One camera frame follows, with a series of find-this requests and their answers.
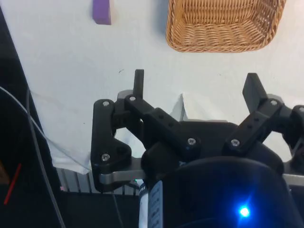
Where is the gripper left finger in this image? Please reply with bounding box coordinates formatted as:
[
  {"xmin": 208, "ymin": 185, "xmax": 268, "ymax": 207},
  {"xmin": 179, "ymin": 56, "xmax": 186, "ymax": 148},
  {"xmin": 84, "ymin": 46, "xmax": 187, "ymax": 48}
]
[{"xmin": 91, "ymin": 69, "xmax": 201, "ymax": 192}]

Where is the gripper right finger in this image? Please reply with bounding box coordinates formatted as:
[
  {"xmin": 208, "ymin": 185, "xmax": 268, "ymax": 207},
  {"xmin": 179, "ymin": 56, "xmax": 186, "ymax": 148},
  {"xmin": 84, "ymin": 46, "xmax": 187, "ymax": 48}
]
[{"xmin": 222, "ymin": 73, "xmax": 304, "ymax": 155}]

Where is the purple triangular block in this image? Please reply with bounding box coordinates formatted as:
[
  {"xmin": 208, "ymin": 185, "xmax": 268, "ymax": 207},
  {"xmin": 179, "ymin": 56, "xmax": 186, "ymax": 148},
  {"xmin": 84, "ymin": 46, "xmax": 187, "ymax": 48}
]
[{"xmin": 92, "ymin": 0, "xmax": 112, "ymax": 25}]

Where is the wicker basket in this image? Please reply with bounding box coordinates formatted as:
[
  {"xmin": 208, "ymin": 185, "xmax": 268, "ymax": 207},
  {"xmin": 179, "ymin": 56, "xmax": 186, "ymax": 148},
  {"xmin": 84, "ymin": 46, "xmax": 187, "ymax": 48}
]
[{"xmin": 165, "ymin": 0, "xmax": 287, "ymax": 53}]

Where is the grey cable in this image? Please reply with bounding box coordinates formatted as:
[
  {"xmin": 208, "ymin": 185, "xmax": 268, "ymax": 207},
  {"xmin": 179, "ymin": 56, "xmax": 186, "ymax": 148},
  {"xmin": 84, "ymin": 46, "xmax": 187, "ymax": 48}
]
[{"xmin": 26, "ymin": 88, "xmax": 67, "ymax": 228}]

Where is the white cable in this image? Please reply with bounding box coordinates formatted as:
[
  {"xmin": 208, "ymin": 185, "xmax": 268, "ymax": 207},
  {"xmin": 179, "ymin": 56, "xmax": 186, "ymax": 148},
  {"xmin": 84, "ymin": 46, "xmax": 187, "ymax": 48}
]
[{"xmin": 0, "ymin": 85, "xmax": 47, "ymax": 140}]

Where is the red cable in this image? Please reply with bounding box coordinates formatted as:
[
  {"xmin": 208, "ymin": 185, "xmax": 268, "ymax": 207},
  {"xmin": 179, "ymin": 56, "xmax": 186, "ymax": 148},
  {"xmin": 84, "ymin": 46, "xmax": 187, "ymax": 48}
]
[{"xmin": 3, "ymin": 163, "xmax": 22, "ymax": 205}]

